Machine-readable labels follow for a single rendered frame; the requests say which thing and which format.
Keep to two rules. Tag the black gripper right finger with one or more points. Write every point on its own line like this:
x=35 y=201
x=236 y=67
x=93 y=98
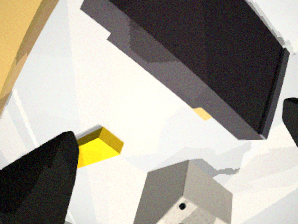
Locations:
x=290 y=117

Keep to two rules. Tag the orange-handled awl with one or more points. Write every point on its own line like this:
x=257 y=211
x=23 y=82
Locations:
x=205 y=115

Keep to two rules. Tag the yellow flat bar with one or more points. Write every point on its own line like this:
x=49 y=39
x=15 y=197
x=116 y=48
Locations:
x=99 y=145

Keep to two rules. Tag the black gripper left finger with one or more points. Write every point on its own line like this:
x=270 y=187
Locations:
x=37 y=188

